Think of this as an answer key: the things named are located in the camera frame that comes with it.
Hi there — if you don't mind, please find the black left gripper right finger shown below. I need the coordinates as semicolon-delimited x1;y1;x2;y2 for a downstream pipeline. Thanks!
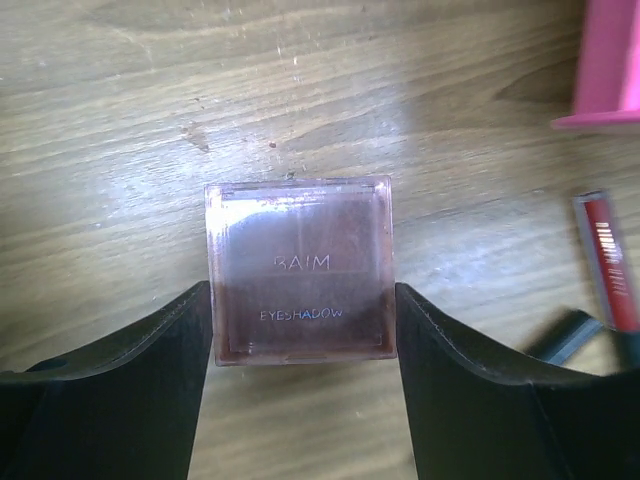
396;283;639;479

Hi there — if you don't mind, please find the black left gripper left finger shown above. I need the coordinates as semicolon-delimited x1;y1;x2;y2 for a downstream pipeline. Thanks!
1;281;212;479

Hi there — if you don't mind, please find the brown square palette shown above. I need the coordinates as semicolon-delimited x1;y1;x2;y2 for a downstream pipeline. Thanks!
204;175;396;366

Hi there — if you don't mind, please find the pink drawer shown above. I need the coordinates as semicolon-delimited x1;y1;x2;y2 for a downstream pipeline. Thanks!
552;0;639;133

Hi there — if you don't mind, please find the thin red lip liner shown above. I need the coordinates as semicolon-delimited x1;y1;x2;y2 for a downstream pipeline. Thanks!
523;309;604;366

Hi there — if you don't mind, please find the red lip gloss tube front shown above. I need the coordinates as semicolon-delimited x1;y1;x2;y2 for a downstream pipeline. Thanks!
572;190;639;334

